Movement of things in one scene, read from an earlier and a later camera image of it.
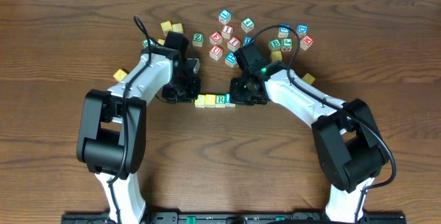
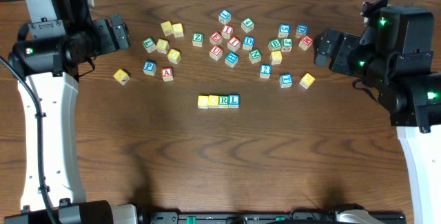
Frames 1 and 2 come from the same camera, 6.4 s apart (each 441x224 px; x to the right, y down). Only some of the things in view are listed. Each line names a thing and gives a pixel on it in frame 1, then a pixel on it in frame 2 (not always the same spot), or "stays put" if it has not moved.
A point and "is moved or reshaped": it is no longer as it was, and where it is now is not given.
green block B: x=275 y=44 stays put
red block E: x=216 y=38 stays put
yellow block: x=210 y=100 is moved or reshaped
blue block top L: x=224 y=16 stays put
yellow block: x=120 y=75 stays put
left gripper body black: x=188 y=91 to x=112 y=33
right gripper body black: x=242 y=92 to x=336 y=52
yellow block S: x=178 y=27 stays put
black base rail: x=233 y=218 stays put
